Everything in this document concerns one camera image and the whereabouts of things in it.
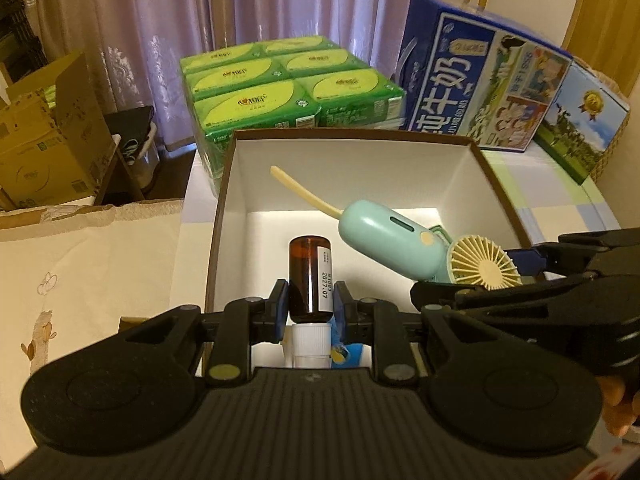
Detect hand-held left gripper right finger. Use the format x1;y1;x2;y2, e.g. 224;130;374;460
332;280;482;387

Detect blue packet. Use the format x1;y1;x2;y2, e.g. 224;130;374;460
329;342;367;368

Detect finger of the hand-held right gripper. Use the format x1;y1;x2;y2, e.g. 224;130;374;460
504;240;603;281
409;280;526;312

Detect green tissue multipack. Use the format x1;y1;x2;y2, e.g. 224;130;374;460
179;34;408;197

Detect green sky print box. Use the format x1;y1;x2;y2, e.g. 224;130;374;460
534;57;632;186

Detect black waste bin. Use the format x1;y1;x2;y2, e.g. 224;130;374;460
102;104;162;195

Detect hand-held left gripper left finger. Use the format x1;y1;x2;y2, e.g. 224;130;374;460
118;279;291;387

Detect person's right hand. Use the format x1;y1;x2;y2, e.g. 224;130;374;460
597;374;640;439

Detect blue milk carton case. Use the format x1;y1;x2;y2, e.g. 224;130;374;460
397;0;574;154

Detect plaid tablecloth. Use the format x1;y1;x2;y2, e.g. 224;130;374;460
482;140;622;251

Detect brown white storage box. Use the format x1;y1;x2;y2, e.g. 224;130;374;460
204;128;535;367

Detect pale purple curtain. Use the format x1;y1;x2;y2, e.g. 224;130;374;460
27;0;432;128

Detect black plastic crates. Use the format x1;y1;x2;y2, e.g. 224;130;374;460
0;0;45;78

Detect brown glass bottle white cap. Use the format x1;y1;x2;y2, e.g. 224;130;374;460
288;234;334;369

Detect cardboard box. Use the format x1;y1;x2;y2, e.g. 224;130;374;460
0;51;115;211

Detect teal handheld fan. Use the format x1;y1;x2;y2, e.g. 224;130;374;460
269;165;524;292

